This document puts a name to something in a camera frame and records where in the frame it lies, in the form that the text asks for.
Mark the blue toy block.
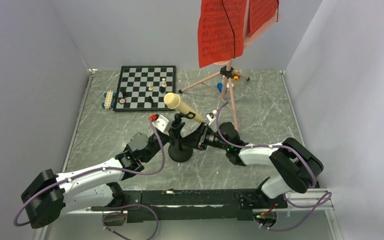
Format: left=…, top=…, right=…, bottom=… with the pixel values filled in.
left=216, top=82, right=223, bottom=93

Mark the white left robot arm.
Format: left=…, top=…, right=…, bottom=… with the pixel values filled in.
left=13, top=128, right=172, bottom=229

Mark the black chess piece left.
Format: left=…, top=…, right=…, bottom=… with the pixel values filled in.
left=120, top=90, right=129, bottom=98

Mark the gold microphone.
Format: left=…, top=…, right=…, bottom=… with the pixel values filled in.
left=163, top=92, right=205, bottom=123

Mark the red sheet music right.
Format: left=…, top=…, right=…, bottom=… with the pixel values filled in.
left=248, top=0, right=279, bottom=38

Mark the black chess piece right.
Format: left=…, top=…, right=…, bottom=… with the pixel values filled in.
left=159, top=86, right=166, bottom=94

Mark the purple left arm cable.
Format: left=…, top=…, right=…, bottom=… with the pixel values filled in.
left=13, top=119, right=166, bottom=240

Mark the orange yellow toy piece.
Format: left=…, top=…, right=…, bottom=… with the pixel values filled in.
left=233, top=74, right=240, bottom=81

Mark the red sheet music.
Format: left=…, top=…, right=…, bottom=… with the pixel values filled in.
left=248, top=0, right=279, bottom=38
left=197, top=0, right=247, bottom=68

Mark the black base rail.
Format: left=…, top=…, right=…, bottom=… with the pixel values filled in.
left=90, top=188, right=288, bottom=223

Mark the black white chessboard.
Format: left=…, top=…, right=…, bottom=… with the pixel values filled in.
left=112, top=65, right=177, bottom=112

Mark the white blue toy brick car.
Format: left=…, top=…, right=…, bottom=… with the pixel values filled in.
left=101, top=90, right=116, bottom=110

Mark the red sheet music left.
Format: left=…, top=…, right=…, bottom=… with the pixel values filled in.
left=197, top=0, right=247, bottom=68

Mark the pink music stand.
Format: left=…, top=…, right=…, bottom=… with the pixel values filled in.
left=178, top=0, right=280, bottom=128

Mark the white chess piece tall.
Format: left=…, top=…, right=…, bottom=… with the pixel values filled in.
left=161, top=78, right=167, bottom=88

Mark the black microphone stand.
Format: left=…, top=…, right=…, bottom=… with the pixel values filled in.
left=168, top=113, right=194, bottom=163

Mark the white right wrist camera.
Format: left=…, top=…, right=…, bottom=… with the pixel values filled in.
left=205, top=110, right=217, bottom=126

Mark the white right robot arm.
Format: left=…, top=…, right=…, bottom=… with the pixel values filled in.
left=180, top=122, right=324, bottom=208

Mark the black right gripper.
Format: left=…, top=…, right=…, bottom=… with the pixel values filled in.
left=180, top=122, right=230, bottom=151

